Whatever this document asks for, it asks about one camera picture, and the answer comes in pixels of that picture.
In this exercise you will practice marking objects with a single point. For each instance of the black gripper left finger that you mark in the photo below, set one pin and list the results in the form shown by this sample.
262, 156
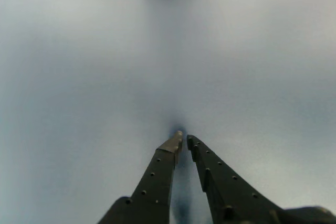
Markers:
155, 182

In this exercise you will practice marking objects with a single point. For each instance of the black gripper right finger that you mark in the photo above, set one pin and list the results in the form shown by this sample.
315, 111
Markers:
225, 195

